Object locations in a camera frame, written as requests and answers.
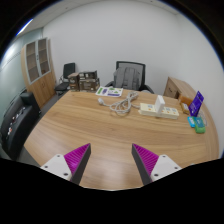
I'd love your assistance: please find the white coiled power cable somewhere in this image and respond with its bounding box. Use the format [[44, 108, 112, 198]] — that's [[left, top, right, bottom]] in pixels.
[[97, 90, 141, 117]]

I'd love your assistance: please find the small black chair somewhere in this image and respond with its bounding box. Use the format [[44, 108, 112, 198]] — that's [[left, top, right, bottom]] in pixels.
[[54, 62, 76, 96]]

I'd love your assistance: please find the brown cardboard box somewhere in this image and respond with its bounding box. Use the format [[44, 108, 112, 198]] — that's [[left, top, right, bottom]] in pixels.
[[67, 72, 80, 92]]

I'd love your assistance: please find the grey backpack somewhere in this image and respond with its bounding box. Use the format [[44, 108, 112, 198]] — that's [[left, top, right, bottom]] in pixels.
[[113, 66, 142, 91]]

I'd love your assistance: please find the black sofa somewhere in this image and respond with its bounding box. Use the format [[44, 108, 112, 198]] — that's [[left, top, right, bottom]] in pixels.
[[0, 90, 42, 161]]

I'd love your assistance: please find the low wooden side cabinet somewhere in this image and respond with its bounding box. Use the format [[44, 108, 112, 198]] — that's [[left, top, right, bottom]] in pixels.
[[163, 76, 198, 101]]

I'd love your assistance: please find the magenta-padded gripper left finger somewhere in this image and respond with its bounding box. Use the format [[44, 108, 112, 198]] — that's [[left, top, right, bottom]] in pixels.
[[40, 143, 92, 186]]

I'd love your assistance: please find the printed green purple paper sheet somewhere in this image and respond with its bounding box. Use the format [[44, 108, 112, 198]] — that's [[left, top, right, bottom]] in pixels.
[[95, 85, 124, 98]]

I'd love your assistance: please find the black mesh office chair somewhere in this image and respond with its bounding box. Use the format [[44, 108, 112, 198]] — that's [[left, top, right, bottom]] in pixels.
[[105, 60, 155, 95]]

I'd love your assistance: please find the blue card packet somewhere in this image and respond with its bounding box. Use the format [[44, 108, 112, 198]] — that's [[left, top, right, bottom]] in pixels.
[[186, 116, 197, 129]]

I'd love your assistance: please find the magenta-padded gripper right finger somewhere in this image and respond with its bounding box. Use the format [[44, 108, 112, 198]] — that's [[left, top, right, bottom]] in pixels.
[[131, 143, 183, 186]]

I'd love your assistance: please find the teal flat package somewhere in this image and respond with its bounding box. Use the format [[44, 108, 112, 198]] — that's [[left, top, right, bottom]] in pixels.
[[193, 116, 204, 128]]

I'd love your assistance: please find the cream power strip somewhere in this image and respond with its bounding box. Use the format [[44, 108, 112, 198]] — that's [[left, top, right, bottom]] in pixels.
[[138, 102, 180, 120]]

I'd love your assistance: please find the wooden glass-door shelf cabinet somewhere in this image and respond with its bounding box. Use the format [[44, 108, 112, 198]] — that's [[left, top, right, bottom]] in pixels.
[[20, 37, 58, 109]]

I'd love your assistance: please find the green folded cloth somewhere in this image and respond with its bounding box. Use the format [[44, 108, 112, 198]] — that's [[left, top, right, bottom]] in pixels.
[[194, 116, 207, 135]]

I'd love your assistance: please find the orange box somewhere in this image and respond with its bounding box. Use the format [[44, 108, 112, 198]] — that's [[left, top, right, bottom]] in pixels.
[[178, 95, 194, 107]]

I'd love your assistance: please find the purple standing pouch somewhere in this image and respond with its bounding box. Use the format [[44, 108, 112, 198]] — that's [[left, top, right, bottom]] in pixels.
[[188, 90, 205, 118]]

